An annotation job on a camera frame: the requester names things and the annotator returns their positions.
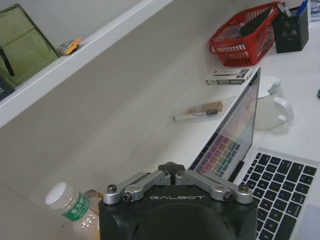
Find white wall shelf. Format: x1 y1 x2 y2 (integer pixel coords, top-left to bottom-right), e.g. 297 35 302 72
0 0 174 128

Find red plastic basket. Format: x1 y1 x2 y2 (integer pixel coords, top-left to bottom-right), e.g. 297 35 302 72
208 1 282 67

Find white and black pen box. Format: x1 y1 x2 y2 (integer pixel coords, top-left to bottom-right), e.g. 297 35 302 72
204 67 254 86

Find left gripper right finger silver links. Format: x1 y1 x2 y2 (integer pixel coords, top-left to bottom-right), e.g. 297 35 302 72
172 163 254 205

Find clear bottle with green label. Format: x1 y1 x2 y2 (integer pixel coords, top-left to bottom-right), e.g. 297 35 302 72
44 181 101 240

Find white lidded mug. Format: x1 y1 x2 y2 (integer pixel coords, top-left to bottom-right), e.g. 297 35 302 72
254 74 295 131

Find silver laptop with black keys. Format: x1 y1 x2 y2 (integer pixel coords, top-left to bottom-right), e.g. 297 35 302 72
188 67 320 240

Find blue pen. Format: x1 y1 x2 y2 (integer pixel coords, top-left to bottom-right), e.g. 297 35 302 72
294 0 309 16

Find black pen holder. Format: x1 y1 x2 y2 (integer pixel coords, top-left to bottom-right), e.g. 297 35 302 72
272 2 310 54

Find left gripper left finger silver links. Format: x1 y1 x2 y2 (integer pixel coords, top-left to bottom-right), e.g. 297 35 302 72
103 161 174 205

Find green fabric folder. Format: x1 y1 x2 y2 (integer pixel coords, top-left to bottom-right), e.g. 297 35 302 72
0 3 62 88

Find black board eraser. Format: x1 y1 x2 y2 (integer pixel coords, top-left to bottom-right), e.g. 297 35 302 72
238 7 277 38

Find clear tape roll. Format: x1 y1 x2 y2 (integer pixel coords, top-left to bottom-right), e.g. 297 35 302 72
83 189 104 216

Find dark blue book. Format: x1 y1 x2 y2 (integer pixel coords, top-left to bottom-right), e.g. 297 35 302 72
0 76 16 102

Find yellow and grey small toy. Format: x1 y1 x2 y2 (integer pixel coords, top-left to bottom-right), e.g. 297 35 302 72
59 36 84 56

